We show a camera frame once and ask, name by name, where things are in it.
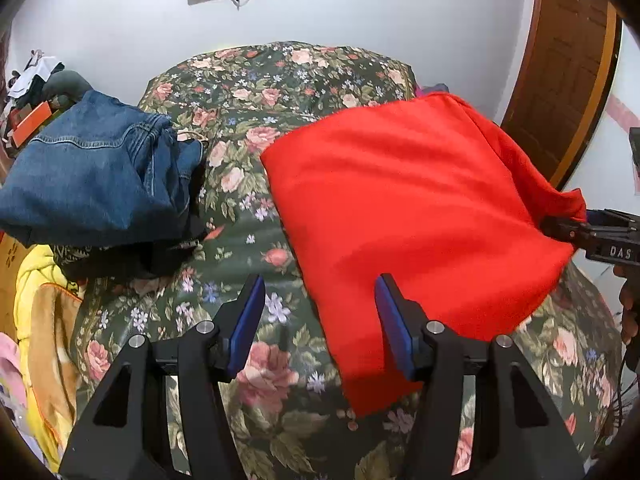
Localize wooden lap desk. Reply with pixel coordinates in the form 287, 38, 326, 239
0, 233, 29, 339

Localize person right hand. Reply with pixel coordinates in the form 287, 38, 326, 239
614, 266, 639, 346

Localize floral green bed quilt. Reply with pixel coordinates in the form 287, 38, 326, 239
72, 42, 620, 479

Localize yellow blanket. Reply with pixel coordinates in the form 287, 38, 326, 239
13, 245, 81, 471

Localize black folded garment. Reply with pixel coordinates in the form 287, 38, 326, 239
50, 240, 200, 282

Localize brown wooden door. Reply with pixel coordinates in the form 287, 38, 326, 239
501, 0, 622, 188

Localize pile of clutter clothes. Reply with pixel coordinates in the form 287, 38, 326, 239
8, 50, 65, 107

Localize orange box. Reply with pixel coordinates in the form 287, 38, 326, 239
12, 101, 52, 148

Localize folded blue jeans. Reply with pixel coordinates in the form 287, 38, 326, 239
1, 90, 204, 247

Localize pink plush toy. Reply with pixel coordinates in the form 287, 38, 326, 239
0, 333, 27, 406

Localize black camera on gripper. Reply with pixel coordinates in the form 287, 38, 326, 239
629, 127, 640, 177

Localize red zip jacket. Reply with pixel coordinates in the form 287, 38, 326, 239
262, 92, 586, 416

